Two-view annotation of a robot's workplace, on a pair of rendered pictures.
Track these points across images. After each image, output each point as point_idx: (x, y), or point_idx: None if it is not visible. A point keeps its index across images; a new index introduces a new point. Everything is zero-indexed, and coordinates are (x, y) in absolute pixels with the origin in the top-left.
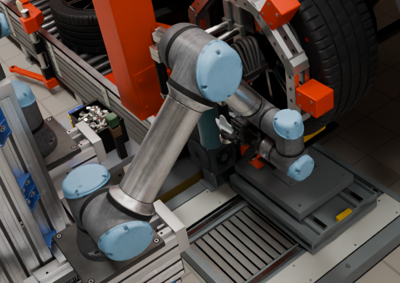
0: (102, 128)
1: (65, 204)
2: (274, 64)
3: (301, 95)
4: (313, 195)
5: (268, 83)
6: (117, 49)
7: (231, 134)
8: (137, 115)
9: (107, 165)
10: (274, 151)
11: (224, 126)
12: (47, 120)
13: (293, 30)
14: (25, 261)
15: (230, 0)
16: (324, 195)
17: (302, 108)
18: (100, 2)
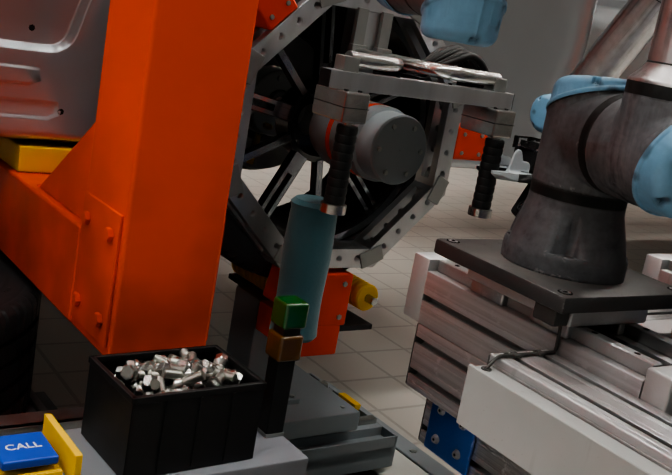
0: (239, 373)
1: (658, 332)
2: (311, 152)
3: (468, 132)
4: (324, 393)
5: (318, 186)
6: (210, 149)
7: (532, 174)
8: (193, 345)
9: (289, 455)
10: None
11: (518, 169)
12: (455, 242)
13: (412, 54)
14: None
15: (372, 8)
16: (325, 386)
17: (463, 157)
18: (206, 21)
